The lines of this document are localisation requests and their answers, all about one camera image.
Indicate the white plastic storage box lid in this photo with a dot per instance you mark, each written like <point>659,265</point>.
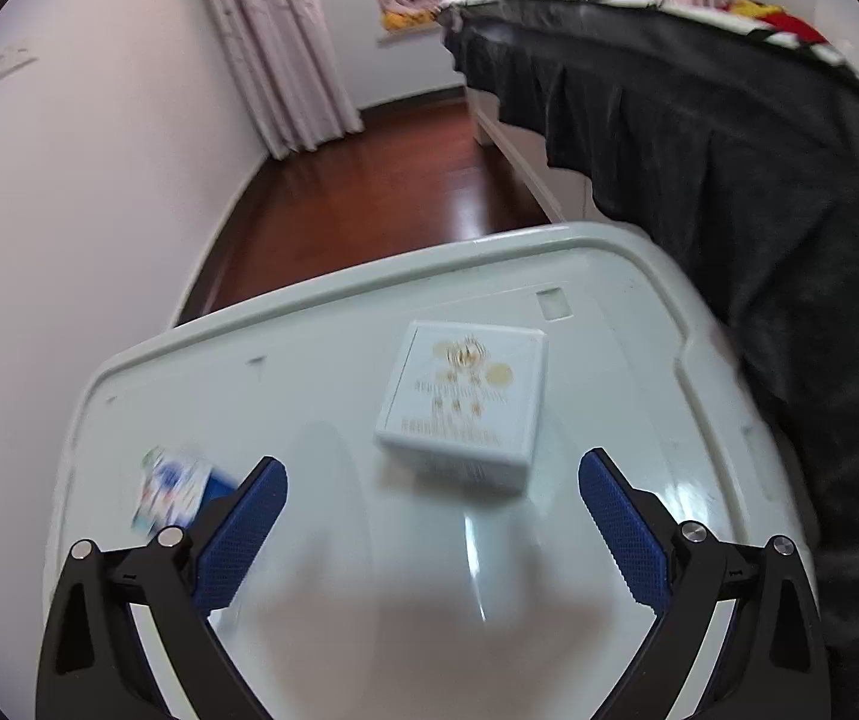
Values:
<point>324,360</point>

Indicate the white box with gold print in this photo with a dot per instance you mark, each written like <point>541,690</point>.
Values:
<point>467,390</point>

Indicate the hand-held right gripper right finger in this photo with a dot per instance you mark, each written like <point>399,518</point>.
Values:
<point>624,532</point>

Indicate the small blue white box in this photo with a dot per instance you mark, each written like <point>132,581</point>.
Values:
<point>174,491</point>

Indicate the dark grey bed skirt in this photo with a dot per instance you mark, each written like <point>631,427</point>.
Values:
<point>737,165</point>

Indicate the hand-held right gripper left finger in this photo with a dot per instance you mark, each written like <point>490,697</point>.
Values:
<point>242,540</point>

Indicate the black white printed blanket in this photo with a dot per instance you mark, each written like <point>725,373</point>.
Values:
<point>699,11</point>

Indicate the red yellow plush toy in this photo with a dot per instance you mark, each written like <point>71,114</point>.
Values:
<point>782,19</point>

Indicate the white bed frame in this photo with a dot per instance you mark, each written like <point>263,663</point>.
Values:
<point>519,157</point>

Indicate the white window sill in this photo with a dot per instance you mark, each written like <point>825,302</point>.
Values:
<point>411,34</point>

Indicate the white wall socket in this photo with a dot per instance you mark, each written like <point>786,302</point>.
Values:
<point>6,58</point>

